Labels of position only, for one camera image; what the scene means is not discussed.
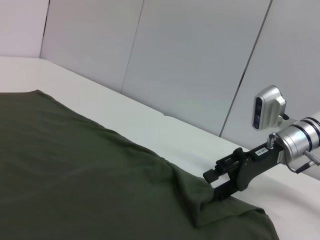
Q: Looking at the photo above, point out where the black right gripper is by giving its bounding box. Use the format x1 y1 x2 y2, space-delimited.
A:
202 140 285 201

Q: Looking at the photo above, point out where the dark green shirt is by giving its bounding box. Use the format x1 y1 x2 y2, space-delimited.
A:
0 89 278 240

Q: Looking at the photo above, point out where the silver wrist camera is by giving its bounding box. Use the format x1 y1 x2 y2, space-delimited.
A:
251 85 290 131

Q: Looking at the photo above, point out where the thin right gripper cable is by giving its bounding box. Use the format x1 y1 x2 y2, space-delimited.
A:
266 133 320 174

